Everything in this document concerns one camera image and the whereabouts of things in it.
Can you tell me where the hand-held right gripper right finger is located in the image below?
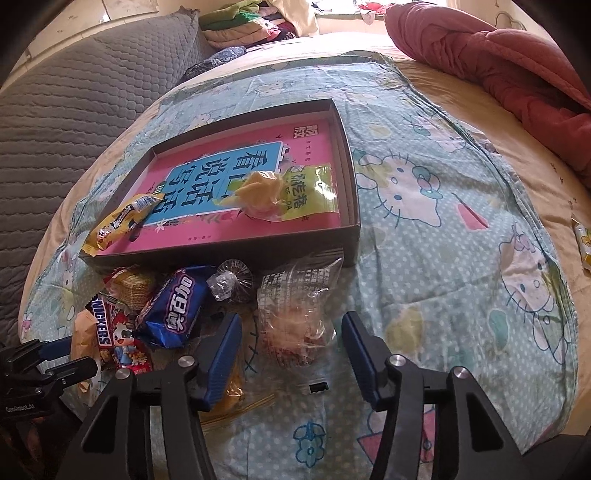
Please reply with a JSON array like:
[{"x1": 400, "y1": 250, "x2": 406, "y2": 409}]
[{"x1": 341, "y1": 311, "x2": 532, "y2": 480}]

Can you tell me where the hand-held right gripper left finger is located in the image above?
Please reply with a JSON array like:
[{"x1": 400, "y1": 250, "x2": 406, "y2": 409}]
[{"x1": 54, "y1": 314, "x2": 244, "y2": 480}]

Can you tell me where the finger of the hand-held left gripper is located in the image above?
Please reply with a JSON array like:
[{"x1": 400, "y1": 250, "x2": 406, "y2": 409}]
[
  {"x1": 44, "y1": 357, "x2": 100, "y2": 393},
  {"x1": 28, "y1": 336, "x2": 75, "y2": 363}
]

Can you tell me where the orange cake packet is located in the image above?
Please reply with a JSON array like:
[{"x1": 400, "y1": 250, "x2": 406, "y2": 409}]
[{"x1": 69, "y1": 309, "x2": 105, "y2": 393}]

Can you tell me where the brown chocolate bar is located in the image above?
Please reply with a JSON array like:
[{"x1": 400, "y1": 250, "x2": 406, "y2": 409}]
[{"x1": 87, "y1": 295, "x2": 139, "y2": 352}]

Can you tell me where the long red candy packet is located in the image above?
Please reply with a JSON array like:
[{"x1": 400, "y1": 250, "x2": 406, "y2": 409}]
[{"x1": 108, "y1": 309, "x2": 154, "y2": 376}]

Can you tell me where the blue snack packet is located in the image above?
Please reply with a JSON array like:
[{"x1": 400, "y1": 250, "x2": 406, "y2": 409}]
[{"x1": 135, "y1": 265, "x2": 218, "y2": 350}]

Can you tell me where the clear packet of round pastries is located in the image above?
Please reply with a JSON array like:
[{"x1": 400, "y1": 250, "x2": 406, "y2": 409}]
[{"x1": 256, "y1": 258, "x2": 345, "y2": 367}]

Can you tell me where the shallow brown cardboard box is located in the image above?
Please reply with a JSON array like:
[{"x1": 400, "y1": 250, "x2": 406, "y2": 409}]
[{"x1": 81, "y1": 98, "x2": 362, "y2": 278}]

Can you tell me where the small yellow cake packet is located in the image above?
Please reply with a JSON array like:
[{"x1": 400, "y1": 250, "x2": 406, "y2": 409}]
[{"x1": 198, "y1": 318, "x2": 278, "y2": 421}]

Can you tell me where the dark candy in clear wrapper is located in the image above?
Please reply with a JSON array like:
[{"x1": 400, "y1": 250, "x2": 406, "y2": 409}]
[{"x1": 205, "y1": 259, "x2": 254, "y2": 304}]

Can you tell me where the clear wafer biscuit packet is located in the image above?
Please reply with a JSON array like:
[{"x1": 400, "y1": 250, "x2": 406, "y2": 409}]
[{"x1": 102, "y1": 267, "x2": 160, "y2": 311}]

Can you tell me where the yellow snack packet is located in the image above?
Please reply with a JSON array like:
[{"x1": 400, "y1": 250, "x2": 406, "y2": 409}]
[{"x1": 79, "y1": 193, "x2": 166, "y2": 257}]

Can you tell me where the cartoon cat printed blanket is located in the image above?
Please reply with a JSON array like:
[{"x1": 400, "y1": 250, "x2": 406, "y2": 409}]
[{"x1": 21, "y1": 51, "x2": 580, "y2": 480}]

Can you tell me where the yellow-green snack packet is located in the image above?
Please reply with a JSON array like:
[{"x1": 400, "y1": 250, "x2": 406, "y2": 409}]
[{"x1": 277, "y1": 161, "x2": 340, "y2": 215}]

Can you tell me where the clear-wrapped yellow pastry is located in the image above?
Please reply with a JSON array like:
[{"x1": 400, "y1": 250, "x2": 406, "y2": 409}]
[{"x1": 233, "y1": 170, "x2": 289, "y2": 222}]

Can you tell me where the grey quilted cover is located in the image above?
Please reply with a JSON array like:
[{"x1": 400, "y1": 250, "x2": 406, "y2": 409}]
[{"x1": 0, "y1": 46, "x2": 185, "y2": 347}]

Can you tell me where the pink printed book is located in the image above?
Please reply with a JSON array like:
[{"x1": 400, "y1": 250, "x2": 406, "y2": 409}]
[{"x1": 104, "y1": 111, "x2": 354, "y2": 254}]

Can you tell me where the small yellow printed packet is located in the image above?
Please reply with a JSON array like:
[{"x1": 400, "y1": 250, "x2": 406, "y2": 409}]
[{"x1": 570, "y1": 215, "x2": 591, "y2": 273}]

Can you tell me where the dark patterned cloth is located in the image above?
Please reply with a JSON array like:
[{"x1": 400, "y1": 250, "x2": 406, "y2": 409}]
[{"x1": 182, "y1": 46, "x2": 250, "y2": 81}]

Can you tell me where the red quilt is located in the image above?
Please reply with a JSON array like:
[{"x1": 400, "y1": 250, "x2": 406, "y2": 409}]
[{"x1": 384, "y1": 2, "x2": 591, "y2": 148}]

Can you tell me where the pile of folded clothes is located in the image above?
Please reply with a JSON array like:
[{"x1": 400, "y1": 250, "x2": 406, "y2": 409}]
[{"x1": 198, "y1": 0, "x2": 324, "y2": 49}]

